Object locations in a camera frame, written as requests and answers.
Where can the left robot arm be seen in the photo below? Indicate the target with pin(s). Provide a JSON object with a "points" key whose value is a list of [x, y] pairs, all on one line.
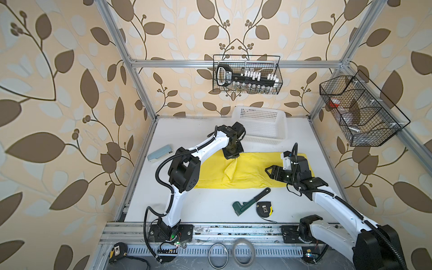
{"points": [[180, 173]]}

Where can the light blue stapler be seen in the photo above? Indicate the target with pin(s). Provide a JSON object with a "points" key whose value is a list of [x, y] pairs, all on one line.
{"points": [[159, 154]]}

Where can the white plastic basket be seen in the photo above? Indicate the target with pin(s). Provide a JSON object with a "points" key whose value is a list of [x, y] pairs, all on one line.
{"points": [[262, 125]]}

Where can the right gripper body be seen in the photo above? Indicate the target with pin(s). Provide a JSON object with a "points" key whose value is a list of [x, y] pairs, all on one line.
{"points": [[285, 176]]}

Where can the yellow black tape measure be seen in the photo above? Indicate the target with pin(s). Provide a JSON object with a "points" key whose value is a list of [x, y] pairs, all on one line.
{"points": [[118, 252]]}

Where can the grey tape roll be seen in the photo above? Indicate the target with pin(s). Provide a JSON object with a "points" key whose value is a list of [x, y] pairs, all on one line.
{"points": [[243, 248]]}

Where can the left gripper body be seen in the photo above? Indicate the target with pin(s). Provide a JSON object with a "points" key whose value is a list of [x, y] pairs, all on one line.
{"points": [[231, 152]]}

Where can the red item in basket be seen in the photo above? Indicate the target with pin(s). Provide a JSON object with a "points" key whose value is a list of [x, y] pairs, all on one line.
{"points": [[333, 103]]}

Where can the yellow trousers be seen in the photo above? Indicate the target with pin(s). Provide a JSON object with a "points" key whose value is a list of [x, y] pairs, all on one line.
{"points": [[245, 172]]}

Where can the black wire basket back wall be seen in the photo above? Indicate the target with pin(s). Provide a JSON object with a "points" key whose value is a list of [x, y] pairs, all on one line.
{"points": [[265, 63]]}

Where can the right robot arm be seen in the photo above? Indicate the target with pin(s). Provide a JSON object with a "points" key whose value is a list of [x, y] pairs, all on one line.
{"points": [[367, 244]]}

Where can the black socket set holder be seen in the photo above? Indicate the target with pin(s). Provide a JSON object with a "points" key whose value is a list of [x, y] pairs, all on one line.
{"points": [[225, 76]]}

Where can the black wire basket wall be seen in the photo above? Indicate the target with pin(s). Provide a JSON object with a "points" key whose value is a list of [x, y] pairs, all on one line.
{"points": [[367, 116], [265, 63]]}

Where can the black wire basket right wall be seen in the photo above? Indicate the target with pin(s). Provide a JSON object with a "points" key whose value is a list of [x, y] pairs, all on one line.
{"points": [[367, 116]]}

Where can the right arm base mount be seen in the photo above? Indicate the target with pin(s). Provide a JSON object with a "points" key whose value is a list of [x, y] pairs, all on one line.
{"points": [[290, 235]]}

